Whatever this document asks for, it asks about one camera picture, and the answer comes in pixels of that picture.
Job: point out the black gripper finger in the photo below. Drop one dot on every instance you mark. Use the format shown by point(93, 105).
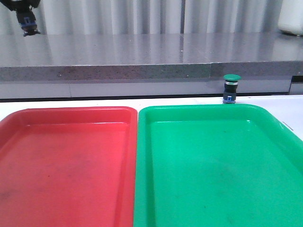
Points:
point(20, 5)

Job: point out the red mushroom push button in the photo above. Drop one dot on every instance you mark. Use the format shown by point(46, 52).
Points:
point(27, 21)

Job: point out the green mushroom push button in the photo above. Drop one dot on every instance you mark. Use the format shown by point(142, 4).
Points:
point(230, 87)

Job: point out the white curtain backdrop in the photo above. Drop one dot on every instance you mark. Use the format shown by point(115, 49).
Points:
point(116, 17)

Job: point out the grey stone counter slab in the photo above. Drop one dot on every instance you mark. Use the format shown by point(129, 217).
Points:
point(149, 57)

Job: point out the red plastic tray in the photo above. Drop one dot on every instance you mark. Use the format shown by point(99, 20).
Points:
point(68, 167)

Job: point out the green plastic tray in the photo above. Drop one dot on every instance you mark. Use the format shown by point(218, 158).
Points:
point(217, 166)

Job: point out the white container on counter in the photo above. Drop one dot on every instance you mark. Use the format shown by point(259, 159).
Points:
point(291, 17)

